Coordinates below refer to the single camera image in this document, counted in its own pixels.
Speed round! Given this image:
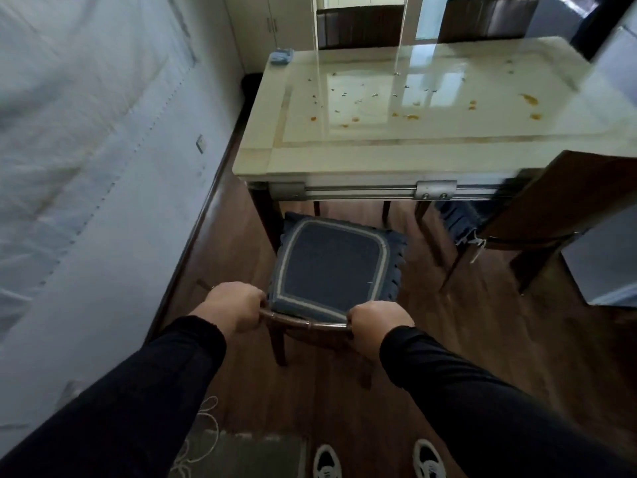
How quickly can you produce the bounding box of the blue seat cushion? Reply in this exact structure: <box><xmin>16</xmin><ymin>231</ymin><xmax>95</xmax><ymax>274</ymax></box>
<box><xmin>268</xmin><ymin>211</ymin><xmax>409</xmax><ymax>324</ymax></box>
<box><xmin>435</xmin><ymin>200</ymin><xmax>492</xmax><ymax>247</ymax></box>

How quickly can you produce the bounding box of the person's shoe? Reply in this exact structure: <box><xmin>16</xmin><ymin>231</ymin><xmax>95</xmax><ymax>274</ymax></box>
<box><xmin>412</xmin><ymin>439</ymin><xmax>448</xmax><ymax>478</ymax></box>
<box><xmin>313</xmin><ymin>444</ymin><xmax>343</xmax><ymax>478</ymax></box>

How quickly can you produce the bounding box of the white cable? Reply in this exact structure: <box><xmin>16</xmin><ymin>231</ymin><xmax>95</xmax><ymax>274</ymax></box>
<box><xmin>172</xmin><ymin>395</ymin><xmax>221</xmax><ymax>478</ymax></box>

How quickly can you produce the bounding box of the person's left shoe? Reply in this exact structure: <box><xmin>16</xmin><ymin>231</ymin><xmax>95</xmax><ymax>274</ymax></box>
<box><xmin>313</xmin><ymin>444</ymin><xmax>343</xmax><ymax>478</ymax></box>

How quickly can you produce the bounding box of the brown wooden chair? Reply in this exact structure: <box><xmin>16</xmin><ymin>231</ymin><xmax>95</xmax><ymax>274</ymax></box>
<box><xmin>438</xmin><ymin>0</ymin><xmax>541</xmax><ymax>44</ymax></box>
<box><xmin>317</xmin><ymin>5</ymin><xmax>407</xmax><ymax>50</ymax></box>
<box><xmin>196</xmin><ymin>211</ymin><xmax>409</xmax><ymax>389</ymax></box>
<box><xmin>438</xmin><ymin>150</ymin><xmax>637</xmax><ymax>295</ymax></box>

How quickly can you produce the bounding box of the person's left hand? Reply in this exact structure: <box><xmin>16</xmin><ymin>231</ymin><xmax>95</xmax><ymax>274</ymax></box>
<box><xmin>189</xmin><ymin>282</ymin><xmax>267</xmax><ymax>339</ymax></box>

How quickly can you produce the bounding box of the person's left forearm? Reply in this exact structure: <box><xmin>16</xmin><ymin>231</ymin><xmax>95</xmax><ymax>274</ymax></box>
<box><xmin>0</xmin><ymin>316</ymin><xmax>227</xmax><ymax>478</ymax></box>

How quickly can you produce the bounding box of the person's right forearm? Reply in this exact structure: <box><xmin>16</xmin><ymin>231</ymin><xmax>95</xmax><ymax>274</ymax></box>
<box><xmin>380</xmin><ymin>326</ymin><xmax>637</xmax><ymax>478</ymax></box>

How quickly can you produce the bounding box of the person's right shoe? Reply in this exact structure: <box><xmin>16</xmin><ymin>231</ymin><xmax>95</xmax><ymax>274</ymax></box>
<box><xmin>412</xmin><ymin>439</ymin><xmax>448</xmax><ymax>478</ymax></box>

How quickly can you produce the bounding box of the grey floor mat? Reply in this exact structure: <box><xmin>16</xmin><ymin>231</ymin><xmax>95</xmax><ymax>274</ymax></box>
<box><xmin>169</xmin><ymin>429</ymin><xmax>309</xmax><ymax>478</ymax></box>

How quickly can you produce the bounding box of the white cabinet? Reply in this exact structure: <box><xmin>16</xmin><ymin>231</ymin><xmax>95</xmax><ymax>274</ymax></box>
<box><xmin>224</xmin><ymin>0</ymin><xmax>319</xmax><ymax>73</ymax></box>

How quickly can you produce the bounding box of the person's right hand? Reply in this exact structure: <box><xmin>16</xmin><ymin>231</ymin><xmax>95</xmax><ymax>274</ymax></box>
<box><xmin>347</xmin><ymin>300</ymin><xmax>415</xmax><ymax>362</ymax></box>

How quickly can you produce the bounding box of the cream glass-top dining table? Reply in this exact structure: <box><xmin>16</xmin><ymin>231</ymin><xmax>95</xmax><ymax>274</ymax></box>
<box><xmin>233</xmin><ymin>37</ymin><xmax>637</xmax><ymax>254</ymax></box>

